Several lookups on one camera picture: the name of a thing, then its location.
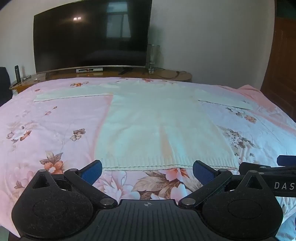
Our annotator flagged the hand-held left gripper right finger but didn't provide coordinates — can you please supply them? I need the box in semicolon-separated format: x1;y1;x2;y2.
178;160;269;208

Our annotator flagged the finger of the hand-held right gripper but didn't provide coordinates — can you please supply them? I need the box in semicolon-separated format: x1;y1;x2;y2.
238;162;296;176
277;155;296;166

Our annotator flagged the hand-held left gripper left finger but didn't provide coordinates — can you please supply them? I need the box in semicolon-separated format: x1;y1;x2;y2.
32;159;118;208

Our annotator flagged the white knit sweater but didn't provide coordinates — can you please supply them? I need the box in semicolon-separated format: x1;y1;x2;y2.
33;80;254;171

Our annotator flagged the pink floral bedsheet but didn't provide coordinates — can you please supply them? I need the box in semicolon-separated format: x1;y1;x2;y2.
0;76;296;241

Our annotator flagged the brown wooden door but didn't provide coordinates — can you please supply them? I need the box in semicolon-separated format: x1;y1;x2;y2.
260;16;296;114

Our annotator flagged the silver set-top box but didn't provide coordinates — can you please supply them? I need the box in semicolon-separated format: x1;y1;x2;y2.
76;67;103;73

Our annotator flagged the wooden television cabinet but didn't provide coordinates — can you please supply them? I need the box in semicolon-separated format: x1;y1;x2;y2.
9;67;192;93

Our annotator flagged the dark chair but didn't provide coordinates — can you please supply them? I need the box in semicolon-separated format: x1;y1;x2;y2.
0;67;13;107

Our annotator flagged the clear glass vase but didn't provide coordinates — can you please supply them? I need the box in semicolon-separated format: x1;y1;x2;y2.
145;44;161;75

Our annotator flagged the black flat television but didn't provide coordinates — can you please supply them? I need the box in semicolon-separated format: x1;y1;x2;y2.
33;0;153;75

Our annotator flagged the black cable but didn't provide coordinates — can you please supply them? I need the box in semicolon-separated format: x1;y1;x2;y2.
142;67;188;80

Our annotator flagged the black cordless phone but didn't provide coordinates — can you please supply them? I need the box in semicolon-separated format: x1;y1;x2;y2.
14;65;22;83

